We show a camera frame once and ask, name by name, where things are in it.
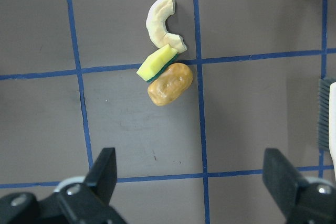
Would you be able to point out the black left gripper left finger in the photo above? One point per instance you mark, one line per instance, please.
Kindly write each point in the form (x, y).
(75, 200)

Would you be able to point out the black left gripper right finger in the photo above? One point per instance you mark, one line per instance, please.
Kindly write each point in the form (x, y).
(301, 199)

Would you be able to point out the brown potato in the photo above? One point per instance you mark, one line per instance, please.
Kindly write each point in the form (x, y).
(170, 84)

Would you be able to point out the yellow green sponge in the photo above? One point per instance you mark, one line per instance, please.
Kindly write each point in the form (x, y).
(156, 63)

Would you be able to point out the cream curved croissant piece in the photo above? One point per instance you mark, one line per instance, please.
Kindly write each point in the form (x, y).
(155, 23)

